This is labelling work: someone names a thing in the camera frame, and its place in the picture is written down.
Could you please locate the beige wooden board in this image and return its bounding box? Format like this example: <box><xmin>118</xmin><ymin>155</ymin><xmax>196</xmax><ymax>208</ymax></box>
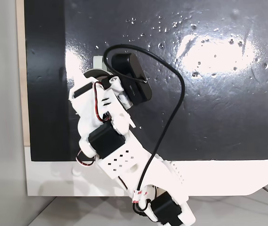
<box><xmin>16</xmin><ymin>0</ymin><xmax>31</xmax><ymax>147</ymax></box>

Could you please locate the white tape with red print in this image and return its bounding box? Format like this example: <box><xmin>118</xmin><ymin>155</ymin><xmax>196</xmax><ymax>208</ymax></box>
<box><xmin>131</xmin><ymin>188</ymin><xmax>148</xmax><ymax>205</ymax></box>

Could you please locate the black glossy mat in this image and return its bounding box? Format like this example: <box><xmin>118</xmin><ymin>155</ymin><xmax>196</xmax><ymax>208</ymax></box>
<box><xmin>23</xmin><ymin>0</ymin><xmax>268</xmax><ymax>162</ymax></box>

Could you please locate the black oval camera box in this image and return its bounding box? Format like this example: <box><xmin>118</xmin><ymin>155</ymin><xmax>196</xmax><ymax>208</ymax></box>
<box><xmin>111</xmin><ymin>53</ymin><xmax>153</xmax><ymax>106</ymax></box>

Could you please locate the red and black servo wire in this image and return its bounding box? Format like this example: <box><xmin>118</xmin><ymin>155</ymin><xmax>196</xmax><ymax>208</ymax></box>
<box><xmin>76</xmin><ymin>149</ymin><xmax>95</xmax><ymax>167</ymax></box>

